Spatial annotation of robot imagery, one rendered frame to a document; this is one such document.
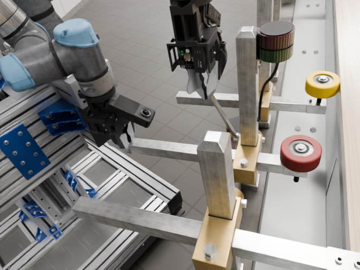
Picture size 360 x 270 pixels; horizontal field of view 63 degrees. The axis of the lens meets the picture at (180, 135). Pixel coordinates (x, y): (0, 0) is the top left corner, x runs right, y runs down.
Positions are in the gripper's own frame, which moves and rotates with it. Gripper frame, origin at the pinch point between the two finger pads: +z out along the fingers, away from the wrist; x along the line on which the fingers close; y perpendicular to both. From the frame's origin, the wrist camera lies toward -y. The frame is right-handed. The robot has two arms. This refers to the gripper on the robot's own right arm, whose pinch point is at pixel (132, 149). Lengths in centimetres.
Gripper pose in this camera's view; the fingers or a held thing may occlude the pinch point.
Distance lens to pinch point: 81.9
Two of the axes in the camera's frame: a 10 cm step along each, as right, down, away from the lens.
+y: -9.3, -1.0, 3.5
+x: -3.2, 6.9, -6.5
